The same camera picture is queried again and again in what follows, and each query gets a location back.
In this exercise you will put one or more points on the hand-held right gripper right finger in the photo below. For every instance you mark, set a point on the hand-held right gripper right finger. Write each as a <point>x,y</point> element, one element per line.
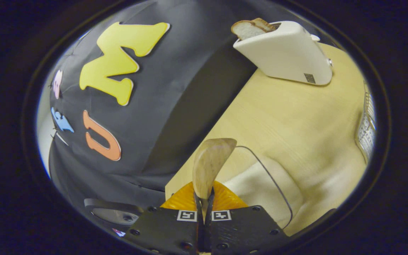
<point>239,230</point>

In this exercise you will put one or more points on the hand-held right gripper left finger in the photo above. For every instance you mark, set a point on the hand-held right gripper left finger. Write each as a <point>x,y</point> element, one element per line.
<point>168,230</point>

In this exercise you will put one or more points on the cream rice container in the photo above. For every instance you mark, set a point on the cream rice container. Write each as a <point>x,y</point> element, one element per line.
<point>260,187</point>

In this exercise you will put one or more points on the black rice cooker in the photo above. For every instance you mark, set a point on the black rice cooker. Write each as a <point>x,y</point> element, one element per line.
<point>113,214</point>

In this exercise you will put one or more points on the wooden spoon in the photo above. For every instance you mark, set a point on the wooden spoon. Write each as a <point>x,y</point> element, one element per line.
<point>209,163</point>

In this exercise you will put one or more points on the black backdrop cloth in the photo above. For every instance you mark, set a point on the black backdrop cloth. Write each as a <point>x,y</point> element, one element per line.
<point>175,88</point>

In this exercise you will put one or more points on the white toaster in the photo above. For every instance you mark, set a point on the white toaster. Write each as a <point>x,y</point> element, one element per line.
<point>285,53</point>

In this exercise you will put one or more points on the bread slice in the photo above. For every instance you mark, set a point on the bread slice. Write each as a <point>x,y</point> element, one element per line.
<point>248,30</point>

